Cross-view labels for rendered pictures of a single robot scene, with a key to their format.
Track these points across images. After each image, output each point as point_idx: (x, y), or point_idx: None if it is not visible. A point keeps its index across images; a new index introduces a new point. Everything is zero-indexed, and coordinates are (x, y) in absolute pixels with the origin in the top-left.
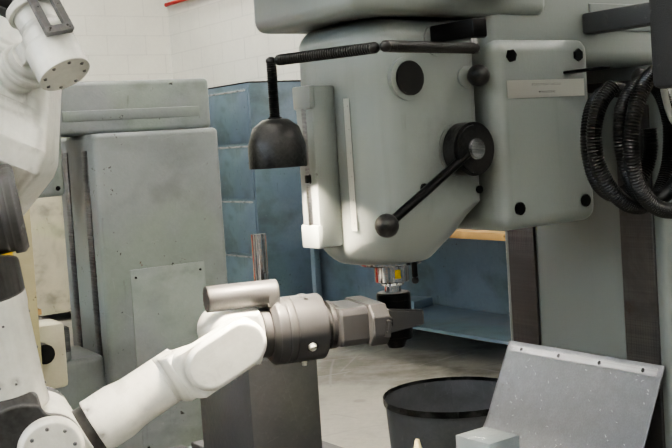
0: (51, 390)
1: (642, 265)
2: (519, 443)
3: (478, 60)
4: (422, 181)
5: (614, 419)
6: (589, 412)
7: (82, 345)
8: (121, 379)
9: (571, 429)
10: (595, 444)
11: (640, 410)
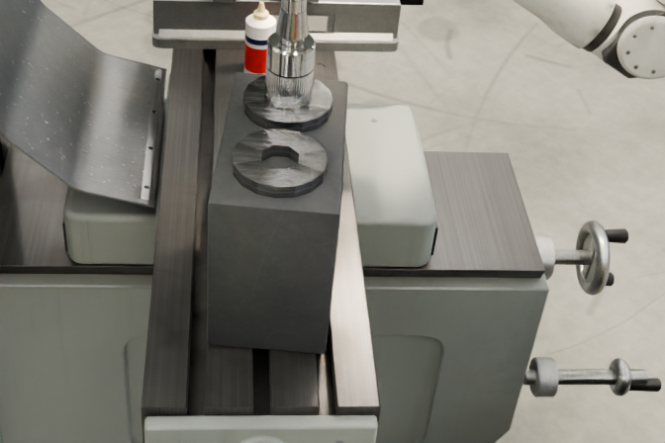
0: (644, 12)
1: None
2: (26, 102)
3: None
4: None
5: None
6: (5, 10)
7: None
8: None
9: (16, 40)
10: (27, 27)
11: None
